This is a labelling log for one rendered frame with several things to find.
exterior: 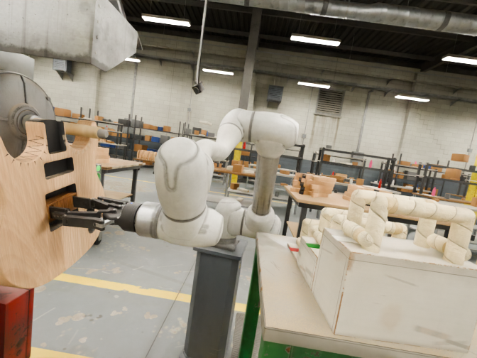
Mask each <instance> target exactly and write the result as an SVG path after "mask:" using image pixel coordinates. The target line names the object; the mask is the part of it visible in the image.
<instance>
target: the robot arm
mask: <svg viewBox="0 0 477 358"><path fill-rule="evenodd" d="M298 131H299V124H298V123H297V122H296V121H295V120H294V119H292V118H290V117H288V116H285V115H283V114H277V113H273V112H255V111H249V110H245V109H233V110H231V111H230V112H229V113H228V114H227V115H226V116H225V117H224V118H223V120H222V121H221V123H220V126H219V130H218V132H217V138H216V142H214V141H211V140H209V139H202V140H199V141H197V142H195V141H193V140H192V139H189V138H185V137H176V138H173V139H170V140H168V141H166V142H165V143H164V144H163V145H162V146H161V147H160V148H159V150H158V152H157V155H156V157H155V165H154V176H155V186H156V191H157V194H158V199H159V202H160V203H156V202H144V203H138V202H131V201H123V200H116V199H112V198H108V197H102V196H99V197H97V199H96V198H92V199H90V198H86V197H78V196H72V199H73V205H74V207H78V208H84V209H88V210H89V209H91V206H92V209H93V210H94V209H97V210H98V211H70V209H69V208H64V207H54V206H49V208H50V218H51V219H61V220H62V225H63V226H67V227H81V228H89V229H97V230H99V231H104V230H105V226H107V225H119V226H120V228H122V230H124V231H127V232H136V233H137V235H138V236H141V237H150V238H154V239H162V240H164V241H166V242H168V243H171V244H176V245H180V246H188V247H208V246H211V247H215V248H218V249H225V250H228V251H232V252H234V251H235V248H236V245H237V244H238V243H239V242H240V240H239V239H237V238H236V236H238V235H242V236H245V237H250V238H253V239H255V238H256V232H265V233H269V234H278V235H279V233H280V228H281V221H280V218H279V217H278V216H277V215H275V214H274V210H273V208H272V207H271V202H272V198H273V190H274V186H275V179H276V175H277V171H278V164H279V159H280V156H281V155H282V154H283V153H284V151H285V149H286V148H291V147H293V146H294V145H295V144H296V143H297V139H298ZM239 142H251V143H254V145H255V147H256V151H257V153H258V157H257V164H256V176H255V184H254V191H253V204H252V205H250V206H249V208H248V209H247V210H245V209H243V208H242V207H241V203H240V202H239V201H237V200H235V199H231V198H224V199H222V200H221V201H220V202H219V204H218V205H217V206H216V209H215V210H213V209H212V208H208V207H207V204H206V200H207V194H208V193H209V191H210V185H211V181H212V175H213V172H214V163H213V161H223V160H224V159H226V158H227V157H228V156H229V154H230V153H231V152H232V151H233V149H234V148H235V147H236V146H237V144H238V143H239ZM102 200H103V201H102ZM102 213H103V214H102Z"/></svg>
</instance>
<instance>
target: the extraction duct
mask: <svg viewBox="0 0 477 358"><path fill-rule="evenodd" d="M208 1H214V2H219V3H225V4H236V5H242V6H252V7H258V8H264V9H275V10H280V11H291V12H296V13H307V14H313V15H319V16H329V17H335V18H343V17H344V15H345V13H346V10H347V6H348V3H345V2H339V1H329V0H208ZM345 19H351V20H357V21H366V22H371V23H381V24H388V25H393V26H404V27H410V28H420V29H426V30H432V31H441V32H448V33H458V34H464V35H470V36H477V15H474V14H469V13H457V12H452V11H445V10H444V11H441V10H435V9H424V8H419V7H412V6H402V5H396V4H386V3H380V2H378V3H374V4H369V5H361V4H351V3H349V9H348V12H347V15H346V17H345Z"/></svg>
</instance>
